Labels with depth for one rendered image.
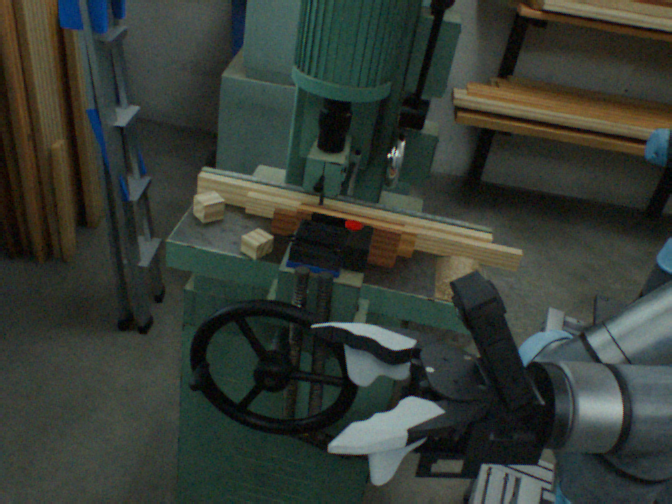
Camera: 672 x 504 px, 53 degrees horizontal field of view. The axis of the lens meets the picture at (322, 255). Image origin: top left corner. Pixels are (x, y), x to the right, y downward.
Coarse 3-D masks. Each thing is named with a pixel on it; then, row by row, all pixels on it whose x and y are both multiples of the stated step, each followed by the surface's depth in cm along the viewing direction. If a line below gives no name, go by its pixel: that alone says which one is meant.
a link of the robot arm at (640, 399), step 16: (608, 368) 56; (624, 368) 56; (640, 368) 57; (656, 368) 57; (624, 384) 55; (640, 384) 55; (656, 384) 55; (624, 400) 54; (640, 400) 54; (656, 400) 54; (624, 416) 54; (640, 416) 54; (656, 416) 54; (624, 432) 54; (640, 432) 54; (656, 432) 54; (624, 448) 55; (640, 448) 55; (656, 448) 55; (624, 464) 58; (640, 464) 57; (656, 464) 56
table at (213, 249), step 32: (192, 224) 130; (224, 224) 132; (256, 224) 133; (192, 256) 125; (224, 256) 124; (416, 256) 132; (384, 288) 122; (416, 288) 123; (416, 320) 124; (448, 320) 123
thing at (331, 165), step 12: (348, 144) 130; (312, 156) 123; (324, 156) 124; (336, 156) 125; (348, 156) 130; (312, 168) 124; (324, 168) 123; (336, 168) 123; (312, 180) 125; (324, 180) 125; (336, 180) 124; (324, 192) 126; (336, 192) 126
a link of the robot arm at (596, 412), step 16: (560, 368) 56; (576, 368) 55; (592, 368) 56; (576, 384) 54; (592, 384) 54; (608, 384) 54; (576, 400) 53; (592, 400) 53; (608, 400) 54; (576, 416) 53; (592, 416) 53; (608, 416) 53; (576, 432) 53; (592, 432) 53; (608, 432) 53; (560, 448) 55; (576, 448) 54; (592, 448) 54; (608, 448) 55
